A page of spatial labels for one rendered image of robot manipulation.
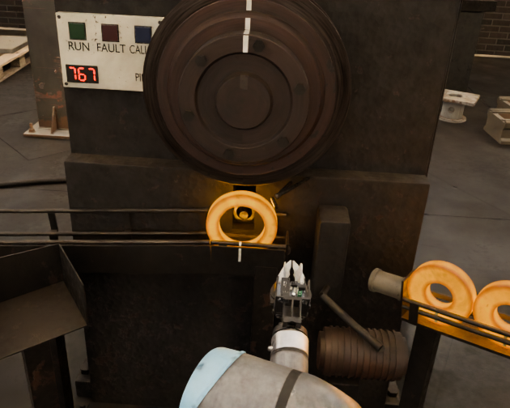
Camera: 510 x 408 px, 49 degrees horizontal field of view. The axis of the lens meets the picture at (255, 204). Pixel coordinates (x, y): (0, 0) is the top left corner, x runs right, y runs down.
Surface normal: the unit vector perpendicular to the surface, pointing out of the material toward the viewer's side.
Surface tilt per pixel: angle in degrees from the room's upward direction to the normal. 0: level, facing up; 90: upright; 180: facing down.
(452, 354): 0
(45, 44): 90
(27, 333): 5
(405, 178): 0
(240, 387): 31
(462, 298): 90
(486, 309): 90
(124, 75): 90
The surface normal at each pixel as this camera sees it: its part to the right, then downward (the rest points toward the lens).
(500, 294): -0.62, 0.33
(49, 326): -0.03, -0.87
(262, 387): -0.09, -0.67
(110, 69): -0.05, 0.45
